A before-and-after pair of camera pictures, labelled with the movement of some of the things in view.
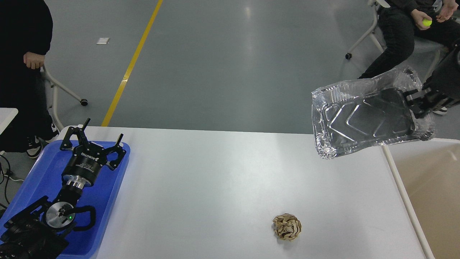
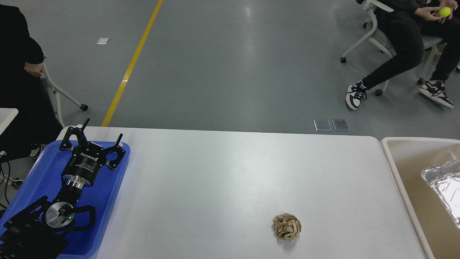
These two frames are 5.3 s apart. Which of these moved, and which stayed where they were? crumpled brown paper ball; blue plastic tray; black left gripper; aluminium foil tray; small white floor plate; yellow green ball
Moved: yellow green ball; aluminium foil tray
Stayed: black left gripper; crumpled brown paper ball; blue plastic tray; small white floor plate
